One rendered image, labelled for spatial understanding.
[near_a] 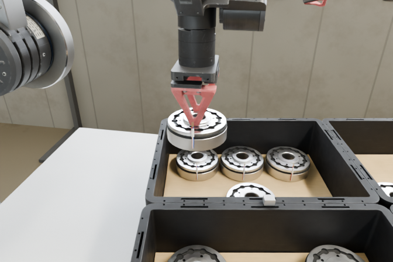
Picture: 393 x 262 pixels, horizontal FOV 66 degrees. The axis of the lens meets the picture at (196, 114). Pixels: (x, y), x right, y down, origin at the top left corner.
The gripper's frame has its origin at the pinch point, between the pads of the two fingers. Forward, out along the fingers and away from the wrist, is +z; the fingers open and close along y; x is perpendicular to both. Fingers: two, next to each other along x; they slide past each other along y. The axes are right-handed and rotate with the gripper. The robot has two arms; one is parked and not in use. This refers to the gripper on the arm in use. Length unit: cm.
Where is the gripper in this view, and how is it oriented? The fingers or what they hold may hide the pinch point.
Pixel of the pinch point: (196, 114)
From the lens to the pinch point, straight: 51.9
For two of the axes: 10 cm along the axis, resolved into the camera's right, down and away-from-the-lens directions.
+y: 1.2, -4.3, 8.9
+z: 0.0, 9.0, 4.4
